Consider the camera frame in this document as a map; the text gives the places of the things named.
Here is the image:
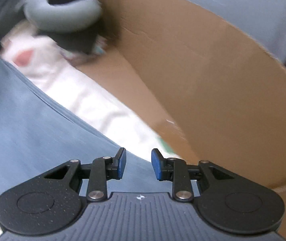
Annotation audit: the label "blue denim pants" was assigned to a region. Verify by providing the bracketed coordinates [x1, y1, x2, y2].
[0, 59, 170, 194]

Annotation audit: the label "brown cardboard sheet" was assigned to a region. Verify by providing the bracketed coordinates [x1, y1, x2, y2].
[80, 0, 286, 238]

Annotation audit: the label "cream bear print bedsheet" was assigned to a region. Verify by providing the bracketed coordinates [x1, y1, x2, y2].
[0, 21, 181, 241]

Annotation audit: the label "black cloth under pillow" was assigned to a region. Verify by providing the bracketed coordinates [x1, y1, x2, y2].
[36, 19, 108, 57]

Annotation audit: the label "grey neck pillow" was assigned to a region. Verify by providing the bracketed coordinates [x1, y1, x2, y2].
[23, 0, 102, 33]

